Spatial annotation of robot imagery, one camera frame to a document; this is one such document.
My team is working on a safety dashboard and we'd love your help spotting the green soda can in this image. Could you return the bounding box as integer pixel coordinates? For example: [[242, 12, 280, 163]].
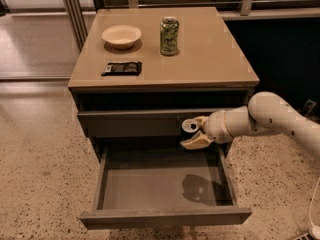
[[160, 16, 179, 56]]

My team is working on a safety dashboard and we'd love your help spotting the dark pepsi can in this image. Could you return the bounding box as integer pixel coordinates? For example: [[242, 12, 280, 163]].
[[181, 119, 200, 142]]

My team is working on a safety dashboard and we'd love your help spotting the white cable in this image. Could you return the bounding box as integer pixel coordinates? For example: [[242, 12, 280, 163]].
[[307, 177, 320, 240]]

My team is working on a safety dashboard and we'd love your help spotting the white bowl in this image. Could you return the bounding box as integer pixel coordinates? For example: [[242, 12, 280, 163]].
[[102, 25, 142, 49]]

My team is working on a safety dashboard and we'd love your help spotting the open grey middle drawer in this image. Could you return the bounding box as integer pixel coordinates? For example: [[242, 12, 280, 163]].
[[80, 146, 252, 229]]

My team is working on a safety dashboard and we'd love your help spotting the grey drawer cabinet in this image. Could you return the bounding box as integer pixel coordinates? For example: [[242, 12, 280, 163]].
[[68, 7, 259, 154]]

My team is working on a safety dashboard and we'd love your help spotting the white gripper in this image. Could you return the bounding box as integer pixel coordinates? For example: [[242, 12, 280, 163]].
[[181, 110, 233, 150]]

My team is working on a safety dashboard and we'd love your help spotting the black snack packet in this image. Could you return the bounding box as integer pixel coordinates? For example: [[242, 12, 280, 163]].
[[101, 62, 142, 76]]

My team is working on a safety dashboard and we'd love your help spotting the closed grey top drawer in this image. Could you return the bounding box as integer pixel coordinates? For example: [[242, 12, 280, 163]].
[[77, 107, 250, 139]]

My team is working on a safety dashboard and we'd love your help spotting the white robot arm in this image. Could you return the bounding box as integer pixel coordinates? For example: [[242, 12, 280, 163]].
[[181, 92, 320, 161]]

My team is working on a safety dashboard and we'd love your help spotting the small dark floor bracket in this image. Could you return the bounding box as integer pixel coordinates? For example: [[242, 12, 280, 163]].
[[302, 99, 317, 117]]

